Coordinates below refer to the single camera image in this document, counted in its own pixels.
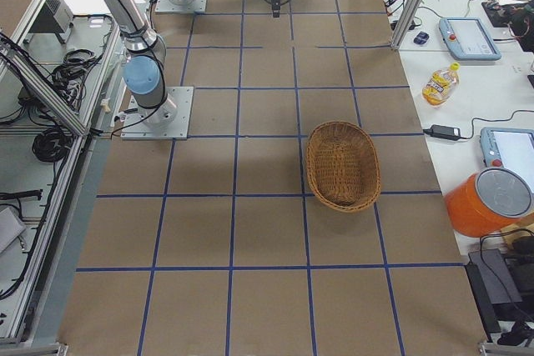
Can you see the woven wicker basket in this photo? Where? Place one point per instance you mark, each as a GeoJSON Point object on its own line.
{"type": "Point", "coordinates": [342, 167]}

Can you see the small dark blue pouch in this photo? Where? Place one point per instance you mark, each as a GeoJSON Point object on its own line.
{"type": "Point", "coordinates": [421, 38]}

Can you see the orange juice bottle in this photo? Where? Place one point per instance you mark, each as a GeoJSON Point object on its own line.
{"type": "Point", "coordinates": [441, 84]}

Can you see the blue teach pendant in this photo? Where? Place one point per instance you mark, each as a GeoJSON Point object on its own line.
{"type": "Point", "coordinates": [467, 39]}
{"type": "Point", "coordinates": [510, 148]}

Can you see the black power adapter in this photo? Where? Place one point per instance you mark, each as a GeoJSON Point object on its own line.
{"type": "Point", "coordinates": [444, 132]}

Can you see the orange round container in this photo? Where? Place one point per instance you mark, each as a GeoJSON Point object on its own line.
{"type": "Point", "coordinates": [487, 201]}

